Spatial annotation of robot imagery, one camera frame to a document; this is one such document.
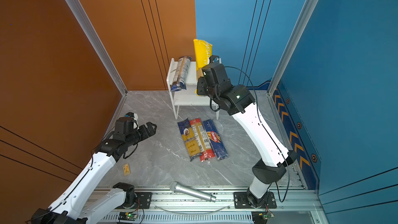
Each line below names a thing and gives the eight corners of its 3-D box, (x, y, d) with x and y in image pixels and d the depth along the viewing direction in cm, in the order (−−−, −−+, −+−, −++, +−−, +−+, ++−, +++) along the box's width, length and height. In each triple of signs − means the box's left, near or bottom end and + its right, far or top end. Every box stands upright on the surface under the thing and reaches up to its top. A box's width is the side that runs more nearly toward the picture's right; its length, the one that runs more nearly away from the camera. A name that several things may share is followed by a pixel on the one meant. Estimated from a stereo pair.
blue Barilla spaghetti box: (217, 161, 87) (217, 159, 84) (203, 124, 104) (203, 120, 100) (227, 158, 89) (228, 155, 85) (211, 121, 105) (211, 118, 101)
